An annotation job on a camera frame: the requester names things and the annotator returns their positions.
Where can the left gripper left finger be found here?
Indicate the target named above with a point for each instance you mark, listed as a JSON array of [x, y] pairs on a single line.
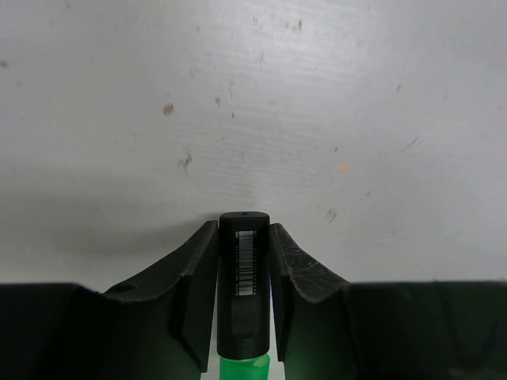
[[164, 313]]

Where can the green black highlighter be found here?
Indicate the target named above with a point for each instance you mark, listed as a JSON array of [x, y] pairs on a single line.
[[243, 296]]

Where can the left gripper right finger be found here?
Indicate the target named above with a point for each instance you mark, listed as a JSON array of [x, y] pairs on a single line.
[[295, 274]]

